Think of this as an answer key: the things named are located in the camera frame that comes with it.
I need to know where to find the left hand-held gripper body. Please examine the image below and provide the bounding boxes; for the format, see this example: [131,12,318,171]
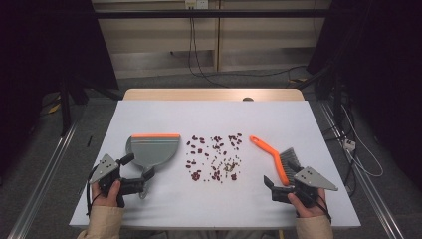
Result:
[89,153,147,196]

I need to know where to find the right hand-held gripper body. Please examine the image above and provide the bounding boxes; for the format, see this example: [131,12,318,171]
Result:
[272,165,339,208]

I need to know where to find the grey dustpan with orange lip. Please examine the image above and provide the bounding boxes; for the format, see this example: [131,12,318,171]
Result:
[124,132,182,200]

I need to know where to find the orange brush with grey bristles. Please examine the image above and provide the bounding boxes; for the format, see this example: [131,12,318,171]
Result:
[249,134,305,187]

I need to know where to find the red beans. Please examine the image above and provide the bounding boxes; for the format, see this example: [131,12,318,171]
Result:
[184,132,244,183]

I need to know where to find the person's right hand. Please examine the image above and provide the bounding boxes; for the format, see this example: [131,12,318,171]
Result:
[288,188,327,218]

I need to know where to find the person's left hand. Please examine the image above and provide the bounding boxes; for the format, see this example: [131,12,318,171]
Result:
[91,179,125,208]

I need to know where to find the black metal stand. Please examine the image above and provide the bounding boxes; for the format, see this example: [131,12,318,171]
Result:
[59,76,122,137]
[297,65,343,135]

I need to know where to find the wooden table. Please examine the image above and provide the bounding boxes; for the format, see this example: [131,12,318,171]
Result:
[122,88,306,103]

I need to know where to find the black curtain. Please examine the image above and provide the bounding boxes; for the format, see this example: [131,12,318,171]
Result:
[0,0,119,175]
[307,0,422,192]

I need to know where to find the black horizontal bar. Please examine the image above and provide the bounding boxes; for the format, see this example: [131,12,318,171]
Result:
[94,9,332,19]

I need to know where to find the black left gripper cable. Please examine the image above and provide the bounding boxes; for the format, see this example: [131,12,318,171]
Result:
[85,165,102,217]

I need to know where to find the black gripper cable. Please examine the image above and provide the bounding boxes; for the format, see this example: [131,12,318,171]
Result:
[85,165,102,217]
[316,194,333,224]

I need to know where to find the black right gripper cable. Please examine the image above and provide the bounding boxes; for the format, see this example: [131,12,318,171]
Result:
[316,194,333,224]

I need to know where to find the aluminium floor rail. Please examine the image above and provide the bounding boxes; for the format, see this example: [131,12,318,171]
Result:
[319,101,404,239]
[8,122,79,239]

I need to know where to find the white cable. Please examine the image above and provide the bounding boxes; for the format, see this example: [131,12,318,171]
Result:
[341,106,384,178]

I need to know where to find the black hanging cable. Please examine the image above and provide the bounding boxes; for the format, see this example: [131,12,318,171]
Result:
[187,16,230,89]

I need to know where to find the white wall socket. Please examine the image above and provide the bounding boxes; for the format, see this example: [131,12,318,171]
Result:
[184,0,209,10]

